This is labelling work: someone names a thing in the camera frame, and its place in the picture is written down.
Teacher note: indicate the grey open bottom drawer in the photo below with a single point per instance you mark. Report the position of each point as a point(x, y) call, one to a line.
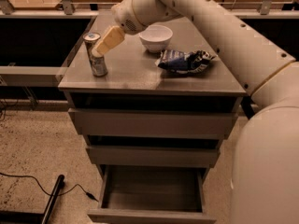
point(151, 195)

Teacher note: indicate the grey top drawer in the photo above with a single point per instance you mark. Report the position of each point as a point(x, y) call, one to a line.
point(153, 124)

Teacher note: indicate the silver blue redbull can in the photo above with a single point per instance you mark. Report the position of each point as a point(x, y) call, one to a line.
point(97, 64)

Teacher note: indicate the grey drawer cabinet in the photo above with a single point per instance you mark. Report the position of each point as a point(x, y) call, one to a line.
point(135, 83)

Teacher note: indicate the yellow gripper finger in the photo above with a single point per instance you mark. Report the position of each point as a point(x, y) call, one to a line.
point(114, 35)

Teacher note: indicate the blue white crumpled chip bag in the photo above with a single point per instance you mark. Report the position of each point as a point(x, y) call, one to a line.
point(184, 63)

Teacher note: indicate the black stand leg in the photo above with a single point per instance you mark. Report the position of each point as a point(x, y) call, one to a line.
point(30, 203)

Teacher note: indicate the grey middle drawer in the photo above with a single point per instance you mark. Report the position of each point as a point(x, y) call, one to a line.
point(153, 156)

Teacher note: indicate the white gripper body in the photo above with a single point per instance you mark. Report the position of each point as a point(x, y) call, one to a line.
point(125, 15)

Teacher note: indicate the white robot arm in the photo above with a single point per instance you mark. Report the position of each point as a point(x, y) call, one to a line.
point(265, 178)

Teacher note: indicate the white ceramic bowl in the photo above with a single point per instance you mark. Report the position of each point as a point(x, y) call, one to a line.
point(156, 38)

